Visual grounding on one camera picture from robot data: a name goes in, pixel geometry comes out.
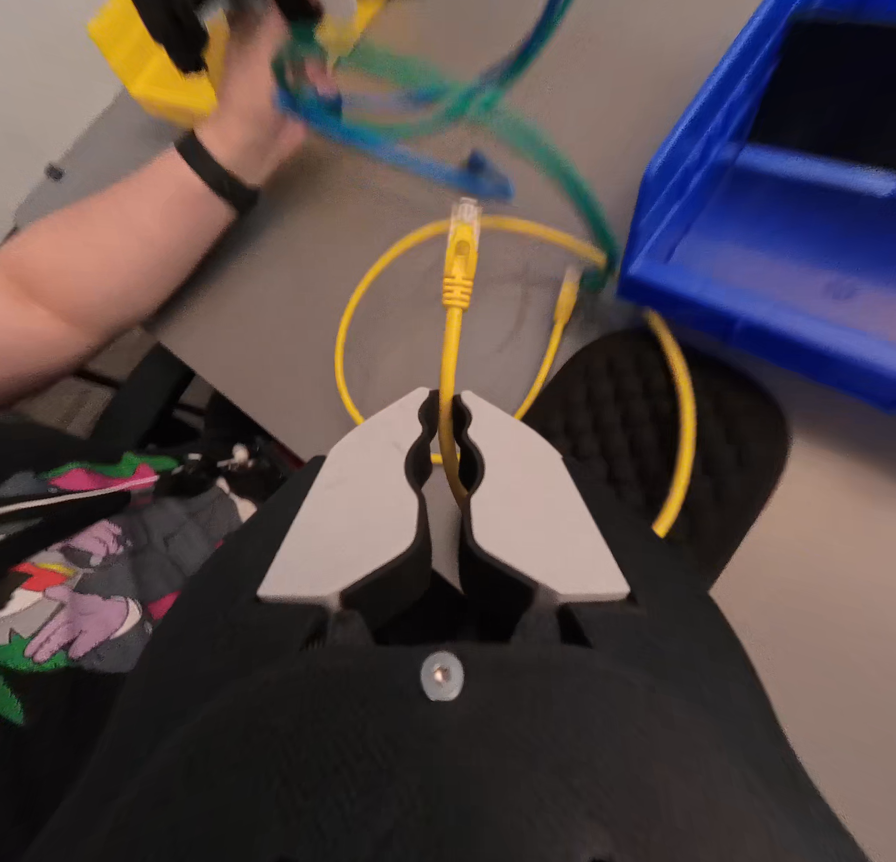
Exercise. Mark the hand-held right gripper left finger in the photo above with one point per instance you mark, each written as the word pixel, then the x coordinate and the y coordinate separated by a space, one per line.
pixel 350 512

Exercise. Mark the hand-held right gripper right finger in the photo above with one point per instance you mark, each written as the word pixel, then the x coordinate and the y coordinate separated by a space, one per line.
pixel 546 526

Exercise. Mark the yellow plastic bin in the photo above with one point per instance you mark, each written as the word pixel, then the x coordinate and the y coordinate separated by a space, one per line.
pixel 154 78

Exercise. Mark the blue plastic bin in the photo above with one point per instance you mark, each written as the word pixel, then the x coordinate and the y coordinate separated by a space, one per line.
pixel 770 246

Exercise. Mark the person's left forearm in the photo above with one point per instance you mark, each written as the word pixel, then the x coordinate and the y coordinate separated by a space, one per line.
pixel 91 281

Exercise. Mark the person's left hand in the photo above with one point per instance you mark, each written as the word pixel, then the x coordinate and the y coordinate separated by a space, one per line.
pixel 259 106

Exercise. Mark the black textured pad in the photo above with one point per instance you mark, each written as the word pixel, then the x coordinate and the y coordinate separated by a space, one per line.
pixel 630 421

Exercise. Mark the black wristband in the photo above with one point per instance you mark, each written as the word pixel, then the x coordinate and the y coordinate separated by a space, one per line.
pixel 217 172

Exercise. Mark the colourful printed clothing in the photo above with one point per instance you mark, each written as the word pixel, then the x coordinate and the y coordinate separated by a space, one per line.
pixel 91 596

